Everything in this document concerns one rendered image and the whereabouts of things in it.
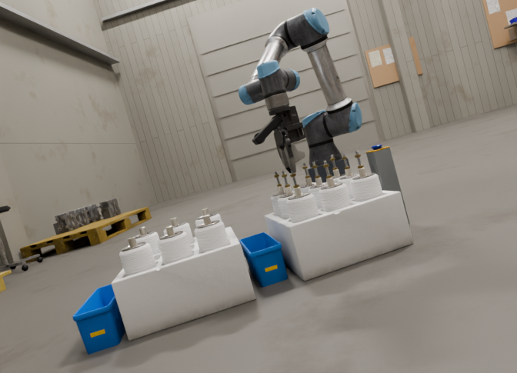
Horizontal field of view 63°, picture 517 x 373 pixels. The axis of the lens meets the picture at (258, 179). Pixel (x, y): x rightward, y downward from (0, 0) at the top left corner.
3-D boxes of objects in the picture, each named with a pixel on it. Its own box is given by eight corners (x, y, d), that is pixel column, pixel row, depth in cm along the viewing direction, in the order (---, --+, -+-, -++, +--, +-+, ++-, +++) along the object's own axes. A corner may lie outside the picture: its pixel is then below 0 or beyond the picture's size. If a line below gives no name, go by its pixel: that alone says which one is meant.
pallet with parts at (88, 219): (87, 235, 557) (78, 208, 554) (153, 218, 547) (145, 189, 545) (21, 264, 423) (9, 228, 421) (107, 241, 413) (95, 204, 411)
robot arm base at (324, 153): (309, 166, 201) (304, 146, 200) (340, 158, 199) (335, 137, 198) (310, 168, 186) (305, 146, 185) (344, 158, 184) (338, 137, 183)
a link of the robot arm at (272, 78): (283, 59, 138) (270, 58, 131) (291, 91, 139) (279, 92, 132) (263, 68, 143) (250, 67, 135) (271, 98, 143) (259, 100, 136)
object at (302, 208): (323, 241, 145) (309, 191, 144) (331, 247, 136) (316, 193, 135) (296, 250, 144) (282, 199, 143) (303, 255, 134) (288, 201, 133)
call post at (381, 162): (385, 227, 169) (365, 152, 168) (400, 221, 171) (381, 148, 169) (394, 229, 162) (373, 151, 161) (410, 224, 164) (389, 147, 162)
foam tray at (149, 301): (145, 301, 161) (131, 255, 160) (243, 269, 166) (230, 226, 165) (128, 341, 122) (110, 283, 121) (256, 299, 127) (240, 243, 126)
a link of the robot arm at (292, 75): (271, 76, 154) (256, 75, 145) (298, 65, 148) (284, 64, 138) (278, 97, 154) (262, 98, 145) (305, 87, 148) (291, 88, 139)
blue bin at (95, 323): (106, 320, 150) (96, 288, 149) (136, 310, 151) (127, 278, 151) (83, 357, 120) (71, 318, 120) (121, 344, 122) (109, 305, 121)
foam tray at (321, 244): (275, 258, 170) (264, 215, 168) (362, 229, 177) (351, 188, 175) (304, 281, 131) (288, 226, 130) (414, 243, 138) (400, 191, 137)
